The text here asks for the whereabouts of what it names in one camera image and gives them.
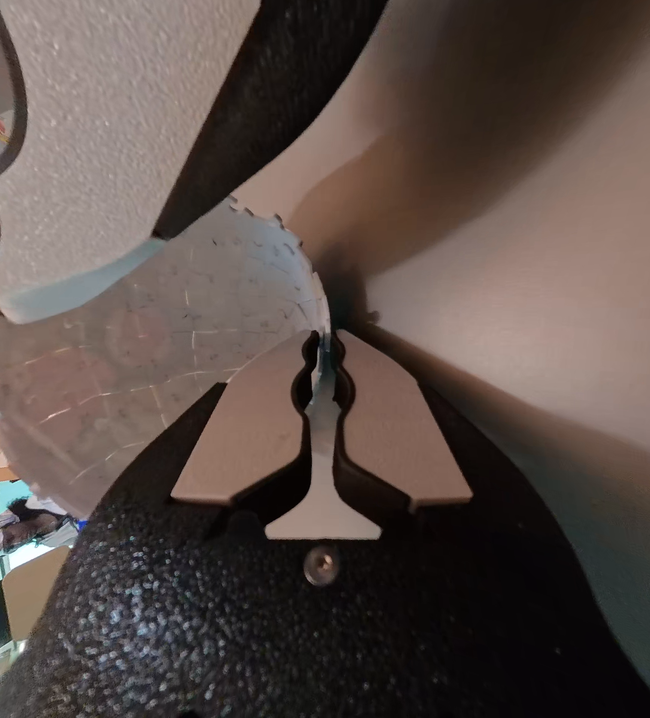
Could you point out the beige panel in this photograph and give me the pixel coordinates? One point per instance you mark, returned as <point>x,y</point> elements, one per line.
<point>33,594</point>

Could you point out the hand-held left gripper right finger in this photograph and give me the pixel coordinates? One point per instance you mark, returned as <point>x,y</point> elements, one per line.
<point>403,443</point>

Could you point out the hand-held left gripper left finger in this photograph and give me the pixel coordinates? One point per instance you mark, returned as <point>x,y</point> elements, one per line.
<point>240,443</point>

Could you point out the partly built puzzle ball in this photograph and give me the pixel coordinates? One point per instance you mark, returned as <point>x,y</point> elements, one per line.
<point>162,348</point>

